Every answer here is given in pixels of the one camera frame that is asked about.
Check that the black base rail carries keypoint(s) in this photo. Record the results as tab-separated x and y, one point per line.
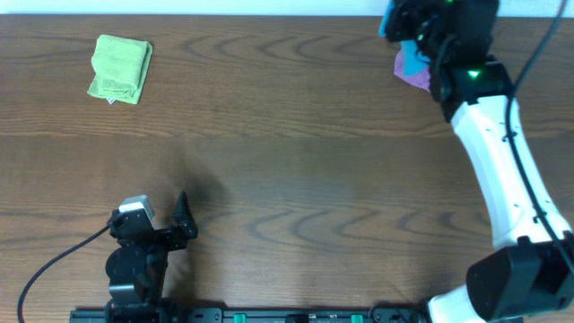
216	315

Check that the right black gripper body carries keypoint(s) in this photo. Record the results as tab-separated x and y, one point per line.
404	23

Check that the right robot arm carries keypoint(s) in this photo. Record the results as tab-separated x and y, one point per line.
530	271

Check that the blue cloth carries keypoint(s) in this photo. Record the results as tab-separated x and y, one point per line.
411	61

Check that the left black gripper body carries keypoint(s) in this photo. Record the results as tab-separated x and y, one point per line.
160	236

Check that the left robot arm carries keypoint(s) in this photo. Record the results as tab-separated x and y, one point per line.
137	269

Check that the crumpled purple cloth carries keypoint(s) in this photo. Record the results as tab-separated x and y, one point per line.
421	80

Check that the folded green cloth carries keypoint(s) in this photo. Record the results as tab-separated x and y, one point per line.
120	66

